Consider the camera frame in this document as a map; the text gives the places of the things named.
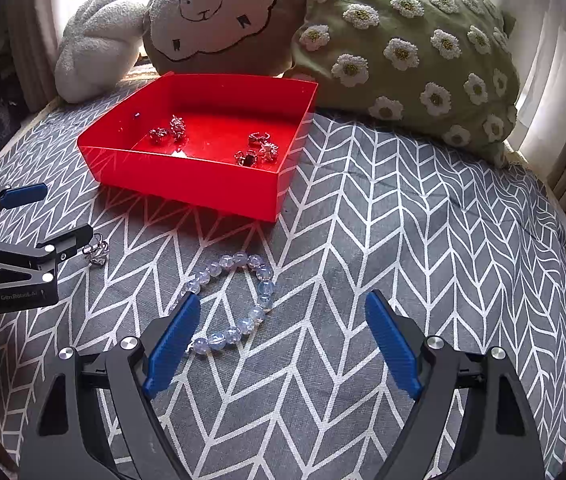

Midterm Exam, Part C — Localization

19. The clear bead bracelet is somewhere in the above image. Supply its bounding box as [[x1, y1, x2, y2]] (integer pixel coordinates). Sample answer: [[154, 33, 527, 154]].
[[168, 252, 278, 358]]

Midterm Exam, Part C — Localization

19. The white pumpkin cushion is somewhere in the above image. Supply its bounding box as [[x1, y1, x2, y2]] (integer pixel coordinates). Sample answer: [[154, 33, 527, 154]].
[[54, 0, 150, 102]]

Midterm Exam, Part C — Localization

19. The red plastic tray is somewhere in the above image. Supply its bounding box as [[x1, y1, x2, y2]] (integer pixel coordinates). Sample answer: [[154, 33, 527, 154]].
[[77, 72, 320, 223]]

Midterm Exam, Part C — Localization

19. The silver double band ring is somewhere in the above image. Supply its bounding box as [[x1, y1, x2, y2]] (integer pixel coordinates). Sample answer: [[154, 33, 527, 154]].
[[83, 240, 110, 267]]

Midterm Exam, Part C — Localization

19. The sheep face cushion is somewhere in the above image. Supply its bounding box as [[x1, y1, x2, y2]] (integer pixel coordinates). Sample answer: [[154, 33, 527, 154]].
[[142, 0, 316, 78]]

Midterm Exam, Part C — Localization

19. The beige pleated curtain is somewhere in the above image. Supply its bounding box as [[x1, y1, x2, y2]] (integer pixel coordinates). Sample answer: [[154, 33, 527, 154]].
[[483, 0, 566, 226], [5, 0, 66, 116]]

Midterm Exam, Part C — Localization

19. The green flower cushion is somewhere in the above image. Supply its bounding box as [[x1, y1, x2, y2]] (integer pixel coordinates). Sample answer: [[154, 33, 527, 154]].
[[288, 0, 521, 168]]

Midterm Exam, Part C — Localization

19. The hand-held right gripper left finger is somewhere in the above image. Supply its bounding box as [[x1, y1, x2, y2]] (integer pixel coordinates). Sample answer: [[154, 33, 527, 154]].
[[19, 291, 202, 480]]

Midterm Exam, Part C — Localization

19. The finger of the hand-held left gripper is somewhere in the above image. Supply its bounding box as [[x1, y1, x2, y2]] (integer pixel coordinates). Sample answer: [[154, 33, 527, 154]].
[[0, 182, 48, 233], [0, 223, 94, 281]]

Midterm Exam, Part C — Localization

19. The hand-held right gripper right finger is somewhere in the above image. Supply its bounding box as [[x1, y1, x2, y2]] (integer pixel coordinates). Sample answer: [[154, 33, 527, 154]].
[[364, 290, 546, 480]]

